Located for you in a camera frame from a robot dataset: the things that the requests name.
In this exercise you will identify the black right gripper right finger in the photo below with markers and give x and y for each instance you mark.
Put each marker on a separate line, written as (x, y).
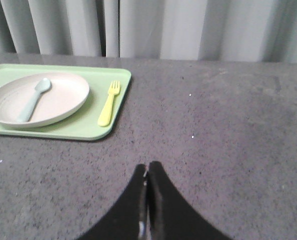
(171, 216)

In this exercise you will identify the grey pleated curtain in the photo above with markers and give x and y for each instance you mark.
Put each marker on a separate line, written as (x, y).
(226, 30)

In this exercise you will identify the beige round plate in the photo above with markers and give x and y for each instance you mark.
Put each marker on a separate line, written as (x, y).
(67, 93)

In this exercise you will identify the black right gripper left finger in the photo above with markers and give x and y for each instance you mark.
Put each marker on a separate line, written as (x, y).
(127, 218)

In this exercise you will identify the light blue plastic spoon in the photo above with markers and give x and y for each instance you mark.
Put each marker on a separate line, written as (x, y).
(43, 86)

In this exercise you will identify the yellow plastic fork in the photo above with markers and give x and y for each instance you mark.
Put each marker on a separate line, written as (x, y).
(106, 113)

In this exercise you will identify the light green plastic tray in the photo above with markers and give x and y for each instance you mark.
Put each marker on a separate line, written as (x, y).
(83, 124)

